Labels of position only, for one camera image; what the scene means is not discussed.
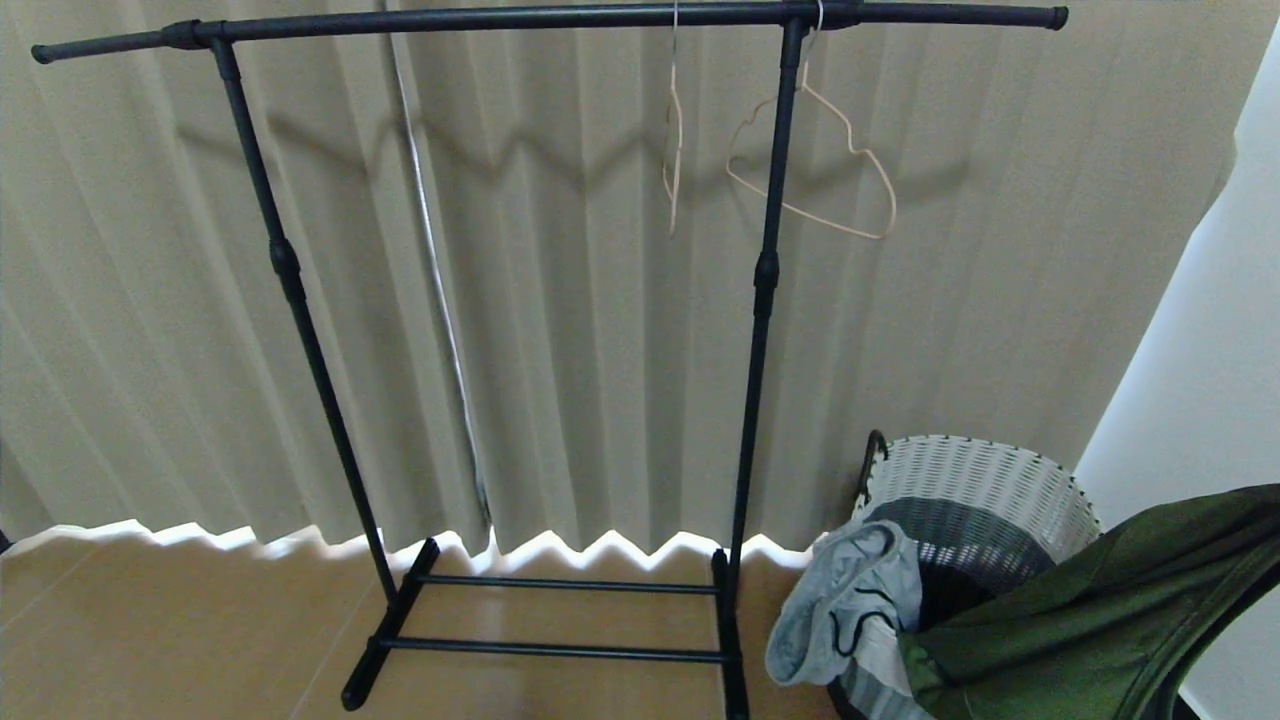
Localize pink clothes hanger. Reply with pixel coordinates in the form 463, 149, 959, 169
725, 0, 898, 242
661, 0, 686, 240

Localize pale grey shorts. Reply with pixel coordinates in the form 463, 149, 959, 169
765, 518, 927, 691

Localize green printed T-shirt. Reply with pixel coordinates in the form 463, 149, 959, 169
895, 483, 1280, 720

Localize white laundry basket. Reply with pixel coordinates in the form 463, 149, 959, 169
828, 430, 1106, 720

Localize black clothes rack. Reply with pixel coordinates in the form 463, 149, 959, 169
30, 0, 1069, 720

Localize beige curtain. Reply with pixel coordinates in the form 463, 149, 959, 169
0, 0, 1280, 561

